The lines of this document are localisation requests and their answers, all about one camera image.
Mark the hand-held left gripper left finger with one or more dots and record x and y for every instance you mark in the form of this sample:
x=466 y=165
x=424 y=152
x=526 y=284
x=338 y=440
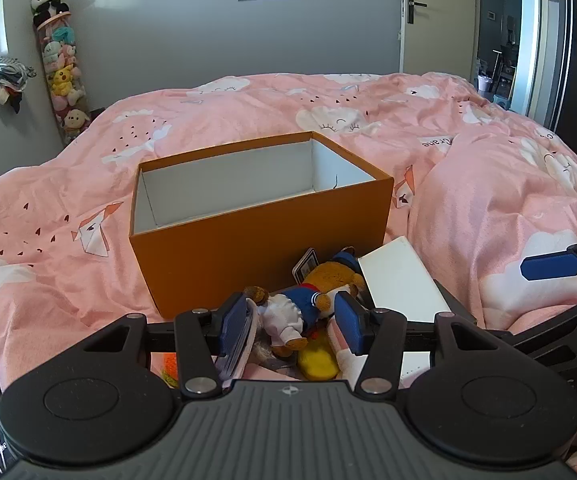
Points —
x=234 y=330

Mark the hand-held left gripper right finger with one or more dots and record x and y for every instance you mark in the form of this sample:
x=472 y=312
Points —
x=354 y=325

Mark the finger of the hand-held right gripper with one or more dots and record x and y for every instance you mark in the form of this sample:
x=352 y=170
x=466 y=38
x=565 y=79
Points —
x=550 y=266
x=563 y=327

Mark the pink mini backpack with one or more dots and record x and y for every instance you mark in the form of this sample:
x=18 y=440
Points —
x=252 y=327

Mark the sailor dog plush toy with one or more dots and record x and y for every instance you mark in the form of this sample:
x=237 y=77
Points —
x=328 y=275

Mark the white box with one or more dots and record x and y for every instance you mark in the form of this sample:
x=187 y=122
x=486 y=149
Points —
x=398 y=280

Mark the orange crochet fruit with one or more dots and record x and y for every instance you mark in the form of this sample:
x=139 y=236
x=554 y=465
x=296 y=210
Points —
x=166 y=367

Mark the orange cardboard box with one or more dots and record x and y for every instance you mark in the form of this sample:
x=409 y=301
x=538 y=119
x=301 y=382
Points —
x=248 y=245

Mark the white waste bin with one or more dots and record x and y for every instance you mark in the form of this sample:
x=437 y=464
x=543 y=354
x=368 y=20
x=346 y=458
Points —
x=485 y=83

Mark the pink printed blanket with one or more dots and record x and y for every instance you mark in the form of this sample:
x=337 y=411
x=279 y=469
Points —
x=268 y=105

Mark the white door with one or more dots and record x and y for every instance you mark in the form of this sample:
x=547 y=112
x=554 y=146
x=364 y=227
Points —
x=438 y=35

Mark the beige dog plush toy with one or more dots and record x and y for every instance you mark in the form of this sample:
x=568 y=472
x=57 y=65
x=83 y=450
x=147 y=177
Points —
x=74 y=121

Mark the yellow plush toy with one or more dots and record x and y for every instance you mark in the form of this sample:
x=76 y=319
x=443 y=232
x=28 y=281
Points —
x=64 y=80

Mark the pink and white plush toy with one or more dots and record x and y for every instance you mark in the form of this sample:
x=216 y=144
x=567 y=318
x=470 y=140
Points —
x=61 y=55

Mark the teal plush toy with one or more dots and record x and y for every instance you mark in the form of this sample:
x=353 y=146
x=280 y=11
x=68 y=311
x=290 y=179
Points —
x=63 y=35

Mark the pile of clothes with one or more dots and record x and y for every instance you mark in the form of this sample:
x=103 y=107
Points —
x=3 y=77

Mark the panda plush toy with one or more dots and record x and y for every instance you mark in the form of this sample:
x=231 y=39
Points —
x=48 y=2

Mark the sliding door frame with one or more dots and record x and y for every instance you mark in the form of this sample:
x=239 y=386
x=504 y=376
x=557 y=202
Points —
x=538 y=35

